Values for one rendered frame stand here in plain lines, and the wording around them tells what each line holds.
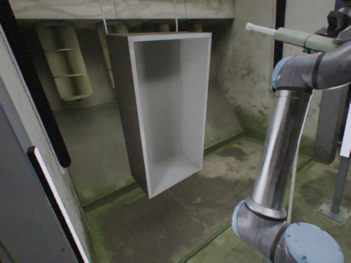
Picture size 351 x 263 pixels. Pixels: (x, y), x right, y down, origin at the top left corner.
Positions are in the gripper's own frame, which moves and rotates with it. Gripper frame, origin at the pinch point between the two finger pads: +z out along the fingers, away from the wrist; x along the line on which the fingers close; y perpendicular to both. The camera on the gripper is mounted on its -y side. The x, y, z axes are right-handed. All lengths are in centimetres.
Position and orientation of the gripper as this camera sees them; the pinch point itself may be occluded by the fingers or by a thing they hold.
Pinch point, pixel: (312, 49)
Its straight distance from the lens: 108.8
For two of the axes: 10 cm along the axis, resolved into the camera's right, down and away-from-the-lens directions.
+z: -6.9, 7.2, -0.7
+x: -6.1, -5.3, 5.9
